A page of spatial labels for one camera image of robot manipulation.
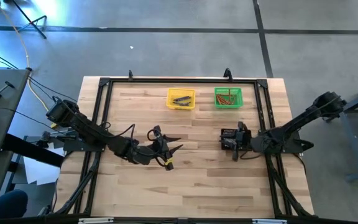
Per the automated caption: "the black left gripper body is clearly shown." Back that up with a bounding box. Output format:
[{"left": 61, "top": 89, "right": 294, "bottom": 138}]
[{"left": 135, "top": 140, "right": 175, "bottom": 171}]

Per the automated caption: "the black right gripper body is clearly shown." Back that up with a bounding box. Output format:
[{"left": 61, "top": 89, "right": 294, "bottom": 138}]
[{"left": 228, "top": 121, "right": 253, "bottom": 153}]

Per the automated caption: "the green plastic basket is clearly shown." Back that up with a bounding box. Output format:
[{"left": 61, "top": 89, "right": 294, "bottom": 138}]
[{"left": 214, "top": 87, "right": 244, "bottom": 110}]

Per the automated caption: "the yellow plastic basket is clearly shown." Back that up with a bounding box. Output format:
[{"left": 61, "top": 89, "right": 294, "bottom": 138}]
[{"left": 165, "top": 87, "right": 196, "bottom": 111}]

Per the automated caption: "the white paper sheet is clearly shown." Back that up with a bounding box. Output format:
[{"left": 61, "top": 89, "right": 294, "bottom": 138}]
[{"left": 22, "top": 146, "right": 65, "bottom": 187}]

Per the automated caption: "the black stand leg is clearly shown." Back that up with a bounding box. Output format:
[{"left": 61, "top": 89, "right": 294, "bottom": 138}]
[{"left": 1, "top": 133, "right": 65, "bottom": 168}]

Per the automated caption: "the person's leg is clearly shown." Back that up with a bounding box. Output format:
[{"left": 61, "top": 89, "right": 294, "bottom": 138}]
[{"left": 0, "top": 189, "right": 29, "bottom": 218}]

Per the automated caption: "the black stand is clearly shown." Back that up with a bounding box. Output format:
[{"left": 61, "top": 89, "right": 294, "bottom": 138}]
[{"left": 11, "top": 0, "right": 48, "bottom": 40}]

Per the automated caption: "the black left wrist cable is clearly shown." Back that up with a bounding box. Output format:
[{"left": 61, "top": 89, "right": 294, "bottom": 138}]
[{"left": 146, "top": 126, "right": 163, "bottom": 143}]

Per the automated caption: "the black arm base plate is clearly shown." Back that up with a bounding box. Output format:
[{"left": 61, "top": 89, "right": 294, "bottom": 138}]
[
  {"left": 258, "top": 130, "right": 315, "bottom": 154},
  {"left": 63, "top": 136, "right": 106, "bottom": 153}
]

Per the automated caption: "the black table frame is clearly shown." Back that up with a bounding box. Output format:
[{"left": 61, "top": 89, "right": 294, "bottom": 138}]
[{"left": 51, "top": 77, "right": 315, "bottom": 218}]

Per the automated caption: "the silver bracket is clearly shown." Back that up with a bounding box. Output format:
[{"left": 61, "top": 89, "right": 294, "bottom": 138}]
[
  {"left": 78, "top": 217, "right": 114, "bottom": 224},
  {"left": 252, "top": 218, "right": 288, "bottom": 224}
]

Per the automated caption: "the yellow cable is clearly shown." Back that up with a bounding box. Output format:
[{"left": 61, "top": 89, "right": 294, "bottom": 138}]
[{"left": 0, "top": 0, "right": 58, "bottom": 129}]

